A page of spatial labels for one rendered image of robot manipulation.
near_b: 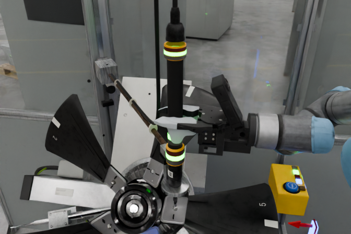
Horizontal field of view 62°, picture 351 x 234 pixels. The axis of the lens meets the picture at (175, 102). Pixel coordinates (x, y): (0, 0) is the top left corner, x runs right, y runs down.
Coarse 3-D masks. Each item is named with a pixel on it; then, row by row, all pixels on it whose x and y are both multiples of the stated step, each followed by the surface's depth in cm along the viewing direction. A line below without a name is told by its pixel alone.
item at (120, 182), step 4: (112, 168) 78; (108, 172) 80; (112, 172) 79; (116, 172) 77; (108, 176) 81; (112, 176) 80; (120, 176) 77; (104, 180) 83; (108, 180) 82; (116, 180) 79; (120, 180) 78; (124, 180) 77; (108, 184) 83; (116, 184) 80; (120, 184) 79; (124, 184) 77; (112, 188) 83; (116, 188) 81; (120, 188) 80
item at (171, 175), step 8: (176, 8) 53; (176, 16) 53; (168, 24) 54; (176, 24) 54; (168, 32) 54; (176, 32) 54; (168, 40) 55; (176, 40) 54; (168, 168) 70; (176, 168) 69; (168, 176) 71; (176, 176) 70; (176, 184) 71
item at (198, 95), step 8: (184, 88) 84; (200, 88) 81; (184, 96) 83; (192, 96) 81; (200, 96) 79; (208, 96) 78; (160, 104) 89; (208, 104) 77; (216, 104) 76; (160, 128) 85; (192, 136) 75; (160, 144) 81; (184, 144) 75; (152, 152) 84; (160, 160) 78
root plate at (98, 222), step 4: (108, 212) 75; (100, 216) 75; (104, 216) 76; (108, 216) 76; (96, 220) 75; (100, 220) 76; (108, 220) 77; (112, 220) 77; (92, 224) 76; (96, 224) 76; (100, 224) 77; (104, 224) 77; (112, 224) 78; (96, 228) 77; (100, 228) 78; (104, 228) 78; (112, 228) 79; (116, 228) 80; (104, 232) 79; (108, 232) 79; (112, 232) 80; (116, 232) 80
